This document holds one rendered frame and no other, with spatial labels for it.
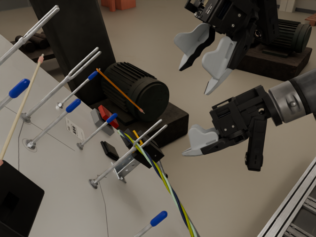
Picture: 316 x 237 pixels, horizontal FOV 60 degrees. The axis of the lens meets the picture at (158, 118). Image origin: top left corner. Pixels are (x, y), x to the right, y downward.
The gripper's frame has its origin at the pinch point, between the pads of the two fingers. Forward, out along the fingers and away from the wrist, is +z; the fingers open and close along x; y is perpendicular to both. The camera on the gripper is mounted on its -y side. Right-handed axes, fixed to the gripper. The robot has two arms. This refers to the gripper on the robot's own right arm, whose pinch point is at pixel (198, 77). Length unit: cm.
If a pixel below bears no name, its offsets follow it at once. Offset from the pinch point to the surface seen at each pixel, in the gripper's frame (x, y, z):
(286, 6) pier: -423, -533, -117
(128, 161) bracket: -0.8, 3.4, 20.7
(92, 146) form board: -4.1, 10.1, 20.6
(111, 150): -5.2, 5.2, 21.8
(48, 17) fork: 0.2, 25.8, -0.5
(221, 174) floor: -63, -135, 78
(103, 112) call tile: -16.9, 4.0, 20.2
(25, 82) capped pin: 10.7, 28.1, 3.1
